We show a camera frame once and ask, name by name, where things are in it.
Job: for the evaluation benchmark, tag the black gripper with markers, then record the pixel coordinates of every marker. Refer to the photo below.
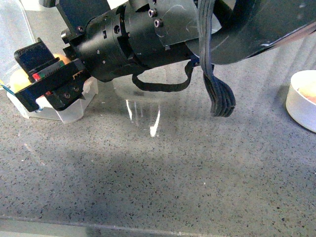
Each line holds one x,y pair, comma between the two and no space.
62,84

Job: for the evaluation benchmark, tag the brown egg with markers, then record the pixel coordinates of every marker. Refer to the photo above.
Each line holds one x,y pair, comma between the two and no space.
19,80
309,91
63,58

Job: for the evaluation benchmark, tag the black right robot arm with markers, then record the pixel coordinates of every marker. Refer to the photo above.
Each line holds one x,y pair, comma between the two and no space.
158,43

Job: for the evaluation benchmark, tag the clear plastic egg box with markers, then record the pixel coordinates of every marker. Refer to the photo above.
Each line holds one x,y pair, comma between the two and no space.
16,33

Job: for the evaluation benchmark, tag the white round bowl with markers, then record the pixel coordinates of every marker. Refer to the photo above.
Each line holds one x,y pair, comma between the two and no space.
299,108

